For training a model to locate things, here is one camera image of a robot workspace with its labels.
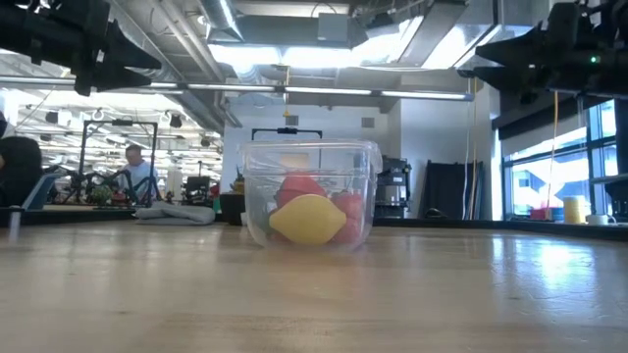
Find potted green succulent plant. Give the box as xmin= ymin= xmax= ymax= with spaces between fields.
xmin=219 ymin=166 xmax=246 ymax=227

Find yellow spool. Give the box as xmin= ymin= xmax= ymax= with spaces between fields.
xmin=562 ymin=194 xmax=588 ymax=226

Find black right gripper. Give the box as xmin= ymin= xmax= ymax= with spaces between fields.
xmin=457 ymin=0 xmax=614 ymax=105

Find person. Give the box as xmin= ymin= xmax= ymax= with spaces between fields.
xmin=0 ymin=112 xmax=43 ymax=208
xmin=117 ymin=144 xmax=161 ymax=205

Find black background rig frame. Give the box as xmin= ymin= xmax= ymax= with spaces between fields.
xmin=78 ymin=120 xmax=161 ymax=207

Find large red strawberry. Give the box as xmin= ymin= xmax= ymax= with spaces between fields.
xmin=274 ymin=171 xmax=328 ymax=210

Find black frame with camera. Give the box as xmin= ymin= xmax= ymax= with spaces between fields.
xmin=251 ymin=126 xmax=324 ymax=171

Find blue chair frame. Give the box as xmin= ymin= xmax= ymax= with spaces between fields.
xmin=22 ymin=171 xmax=65 ymax=212

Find clear plastic tupperware container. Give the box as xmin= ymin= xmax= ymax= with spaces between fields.
xmin=238 ymin=138 xmax=384 ymax=250

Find black aluminium table frame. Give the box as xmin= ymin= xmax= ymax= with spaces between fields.
xmin=0 ymin=205 xmax=628 ymax=242

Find folded grey cloth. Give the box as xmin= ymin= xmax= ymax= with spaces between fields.
xmin=134 ymin=201 xmax=217 ymax=227

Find black appliance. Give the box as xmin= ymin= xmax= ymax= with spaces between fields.
xmin=375 ymin=156 xmax=412 ymax=220

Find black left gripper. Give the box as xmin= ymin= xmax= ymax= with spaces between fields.
xmin=53 ymin=0 xmax=163 ymax=97

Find black panel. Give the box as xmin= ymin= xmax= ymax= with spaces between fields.
xmin=424 ymin=160 xmax=485 ymax=221

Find long ceiling light tube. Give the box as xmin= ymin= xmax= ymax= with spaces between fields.
xmin=0 ymin=76 xmax=475 ymax=102

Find yellow lemon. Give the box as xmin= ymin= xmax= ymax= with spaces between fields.
xmin=268 ymin=193 xmax=348 ymax=246

